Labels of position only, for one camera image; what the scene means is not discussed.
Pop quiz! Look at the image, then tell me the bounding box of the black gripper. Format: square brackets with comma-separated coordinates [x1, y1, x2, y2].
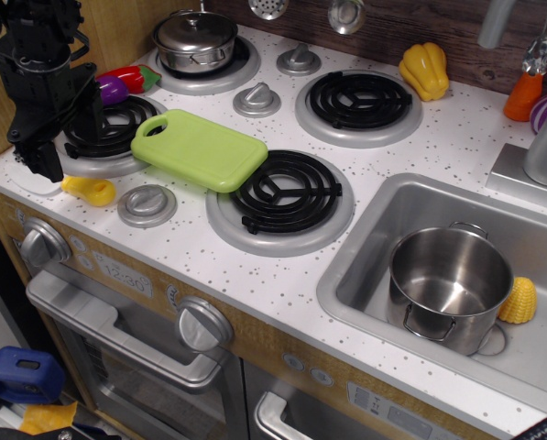
[0, 38, 104, 182]

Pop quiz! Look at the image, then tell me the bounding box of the toy knife yellow handle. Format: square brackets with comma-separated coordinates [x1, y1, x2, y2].
[60, 176, 116, 207]

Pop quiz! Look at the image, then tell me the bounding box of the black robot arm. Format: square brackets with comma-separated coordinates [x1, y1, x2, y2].
[0, 1, 103, 182]

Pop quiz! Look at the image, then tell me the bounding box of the green plastic cutting board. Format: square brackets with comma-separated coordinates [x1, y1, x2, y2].
[131, 109, 268, 193]

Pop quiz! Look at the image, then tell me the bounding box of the black front left burner coil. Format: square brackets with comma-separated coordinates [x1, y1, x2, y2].
[63, 96, 160, 159]

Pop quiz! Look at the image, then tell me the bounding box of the black burner coil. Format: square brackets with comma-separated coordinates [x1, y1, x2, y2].
[63, 96, 160, 159]
[308, 71, 412, 130]
[230, 150, 343, 235]

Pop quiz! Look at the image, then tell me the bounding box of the purple toy eggplant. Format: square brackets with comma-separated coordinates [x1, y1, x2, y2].
[96, 75, 130, 106]

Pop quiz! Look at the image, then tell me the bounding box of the red toy chili pepper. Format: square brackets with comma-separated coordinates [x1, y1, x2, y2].
[97, 64, 162, 94]

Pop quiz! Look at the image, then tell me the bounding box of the grey stovetop knob front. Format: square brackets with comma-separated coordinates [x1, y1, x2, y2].
[117, 184, 178, 228]

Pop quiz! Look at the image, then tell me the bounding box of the grey stovetop knob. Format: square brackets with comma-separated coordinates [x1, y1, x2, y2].
[117, 184, 178, 228]
[276, 43, 322, 76]
[233, 82, 281, 118]

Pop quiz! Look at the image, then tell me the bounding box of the grey oven knob left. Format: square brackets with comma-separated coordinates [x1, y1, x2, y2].
[20, 217, 71, 267]

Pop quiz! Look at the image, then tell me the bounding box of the grey oven knob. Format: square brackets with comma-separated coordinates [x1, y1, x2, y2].
[175, 296, 234, 353]
[20, 217, 71, 267]

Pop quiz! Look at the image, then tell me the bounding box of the small lidded steel pot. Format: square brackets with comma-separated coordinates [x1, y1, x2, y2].
[152, 10, 238, 75]

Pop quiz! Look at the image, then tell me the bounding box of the grey stovetop knob middle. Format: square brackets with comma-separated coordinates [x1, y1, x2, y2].
[233, 82, 281, 118]

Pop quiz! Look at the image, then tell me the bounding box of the grey oven knob right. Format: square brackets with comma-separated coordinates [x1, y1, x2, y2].
[175, 296, 234, 353]

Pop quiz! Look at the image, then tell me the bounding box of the black front right burner coil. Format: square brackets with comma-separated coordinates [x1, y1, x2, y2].
[230, 150, 343, 235]

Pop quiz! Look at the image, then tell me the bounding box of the blue clamp tool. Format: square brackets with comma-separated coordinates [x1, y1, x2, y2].
[0, 346, 66, 404]

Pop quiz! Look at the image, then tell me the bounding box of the hanging perforated steel spoon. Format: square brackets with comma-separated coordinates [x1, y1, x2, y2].
[248, 0, 290, 21]

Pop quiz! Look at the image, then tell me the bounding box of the grey stovetop knob back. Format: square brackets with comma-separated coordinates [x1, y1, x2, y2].
[276, 43, 322, 76]

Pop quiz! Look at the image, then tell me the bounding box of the yellow cloth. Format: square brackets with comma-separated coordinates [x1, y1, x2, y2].
[19, 402, 78, 435]

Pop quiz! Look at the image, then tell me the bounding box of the black back right burner coil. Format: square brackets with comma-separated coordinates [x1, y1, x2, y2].
[308, 71, 412, 130]

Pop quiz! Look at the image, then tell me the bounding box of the hanging steel ladle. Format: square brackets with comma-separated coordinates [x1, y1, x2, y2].
[327, 0, 366, 36]

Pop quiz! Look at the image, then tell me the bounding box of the grey sink basin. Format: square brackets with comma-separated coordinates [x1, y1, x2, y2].
[316, 172, 547, 401]

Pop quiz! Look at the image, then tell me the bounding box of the yellow toy bell pepper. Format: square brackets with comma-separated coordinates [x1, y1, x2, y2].
[399, 42, 449, 102]

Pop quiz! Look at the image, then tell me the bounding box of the large open steel pot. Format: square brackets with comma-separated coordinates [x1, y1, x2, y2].
[387, 222, 514, 356]

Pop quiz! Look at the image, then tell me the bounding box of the orange toy carrot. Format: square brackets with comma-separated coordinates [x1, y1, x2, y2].
[503, 72, 543, 122]

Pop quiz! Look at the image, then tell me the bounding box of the grey toy faucet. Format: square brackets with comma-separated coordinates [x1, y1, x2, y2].
[476, 0, 547, 203]

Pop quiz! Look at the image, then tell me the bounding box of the purple striped toy onion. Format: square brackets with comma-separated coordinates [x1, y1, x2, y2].
[530, 94, 547, 134]

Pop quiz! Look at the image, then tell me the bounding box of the yellow toy corn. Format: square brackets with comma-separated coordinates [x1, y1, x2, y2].
[498, 277, 538, 325]

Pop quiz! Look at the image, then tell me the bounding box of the grey oven door handle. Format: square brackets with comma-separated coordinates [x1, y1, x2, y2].
[27, 271, 222, 394]

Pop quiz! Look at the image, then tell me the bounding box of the grey dishwasher door handle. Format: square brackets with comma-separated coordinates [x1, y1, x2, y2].
[255, 391, 301, 440]

